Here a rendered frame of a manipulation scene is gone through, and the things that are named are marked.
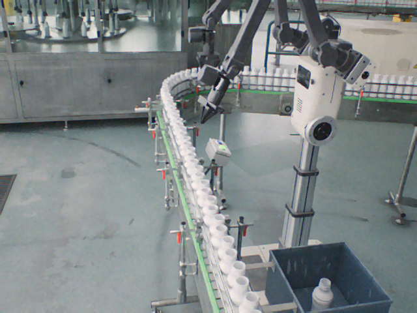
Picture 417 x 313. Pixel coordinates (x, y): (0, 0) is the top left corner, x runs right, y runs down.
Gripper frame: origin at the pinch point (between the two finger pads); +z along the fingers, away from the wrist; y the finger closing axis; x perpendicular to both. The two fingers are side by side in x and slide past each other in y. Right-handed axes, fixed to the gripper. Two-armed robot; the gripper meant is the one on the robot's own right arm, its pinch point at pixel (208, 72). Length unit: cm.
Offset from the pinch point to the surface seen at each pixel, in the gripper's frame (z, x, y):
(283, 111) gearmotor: 51, -71, -74
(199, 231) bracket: 32, 86, 20
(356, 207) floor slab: 141, -67, -151
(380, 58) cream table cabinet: 60, -257, -275
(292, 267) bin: 54, 85, -17
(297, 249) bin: 45, 85, -18
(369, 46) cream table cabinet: 47, -262, -259
